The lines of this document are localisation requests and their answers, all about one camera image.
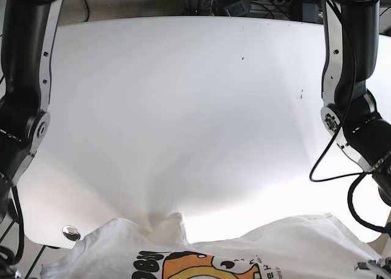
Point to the left silver table grommet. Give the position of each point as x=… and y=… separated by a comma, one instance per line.
x=71, y=233

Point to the white printed T-shirt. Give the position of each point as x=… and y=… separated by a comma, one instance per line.
x=318, y=246

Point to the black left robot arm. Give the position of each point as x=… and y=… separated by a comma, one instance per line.
x=349, y=112

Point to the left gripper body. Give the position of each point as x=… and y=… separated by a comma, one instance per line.
x=380, y=268

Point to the black power adapter box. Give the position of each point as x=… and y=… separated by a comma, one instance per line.
x=305, y=11

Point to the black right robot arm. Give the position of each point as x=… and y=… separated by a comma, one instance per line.
x=27, y=40

